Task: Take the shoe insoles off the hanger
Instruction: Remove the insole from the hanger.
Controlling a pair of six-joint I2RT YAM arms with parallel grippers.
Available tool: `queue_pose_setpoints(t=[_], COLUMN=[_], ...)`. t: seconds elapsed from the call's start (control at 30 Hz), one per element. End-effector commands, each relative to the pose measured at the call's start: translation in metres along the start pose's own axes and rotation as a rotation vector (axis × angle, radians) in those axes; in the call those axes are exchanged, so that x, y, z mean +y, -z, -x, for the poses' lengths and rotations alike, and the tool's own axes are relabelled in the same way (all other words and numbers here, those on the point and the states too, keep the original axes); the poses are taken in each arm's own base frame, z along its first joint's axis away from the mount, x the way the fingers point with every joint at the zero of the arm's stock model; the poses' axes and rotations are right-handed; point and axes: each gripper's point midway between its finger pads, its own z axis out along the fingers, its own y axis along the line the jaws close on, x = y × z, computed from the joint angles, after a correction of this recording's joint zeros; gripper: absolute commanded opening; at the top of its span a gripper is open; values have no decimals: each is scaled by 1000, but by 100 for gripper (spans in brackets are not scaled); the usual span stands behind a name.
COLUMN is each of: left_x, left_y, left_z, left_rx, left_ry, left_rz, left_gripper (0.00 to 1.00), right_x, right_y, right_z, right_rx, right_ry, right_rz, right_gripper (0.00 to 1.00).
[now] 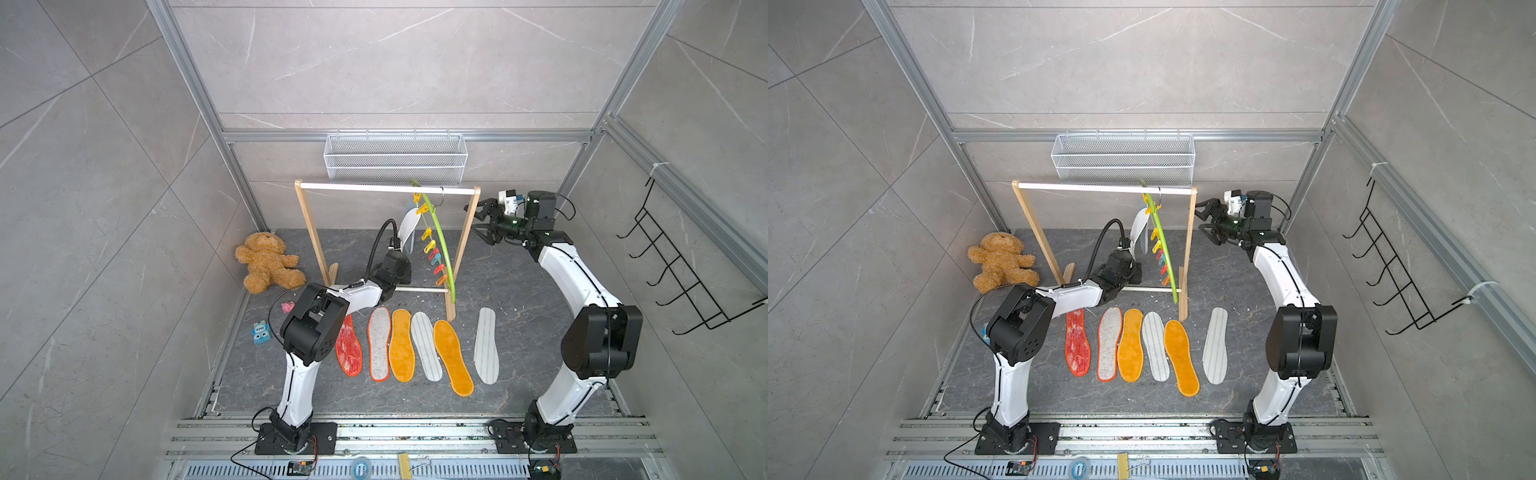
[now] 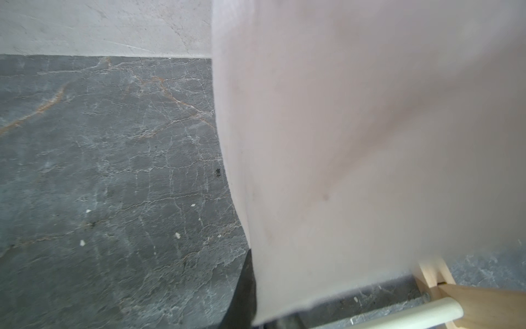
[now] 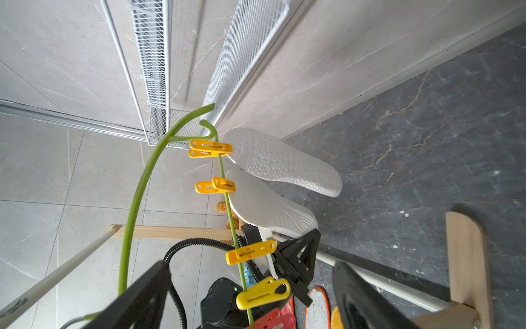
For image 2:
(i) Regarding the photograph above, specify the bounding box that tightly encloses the wooden clothes rack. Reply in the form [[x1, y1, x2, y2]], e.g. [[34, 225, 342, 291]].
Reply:
[[302, 248, 525, 328]]

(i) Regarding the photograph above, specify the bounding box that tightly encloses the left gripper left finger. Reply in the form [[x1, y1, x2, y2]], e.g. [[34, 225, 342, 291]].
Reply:
[[219, 250, 257, 329]]

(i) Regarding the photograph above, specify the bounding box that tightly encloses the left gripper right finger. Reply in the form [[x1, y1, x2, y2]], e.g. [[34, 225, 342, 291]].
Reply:
[[262, 313, 307, 329]]

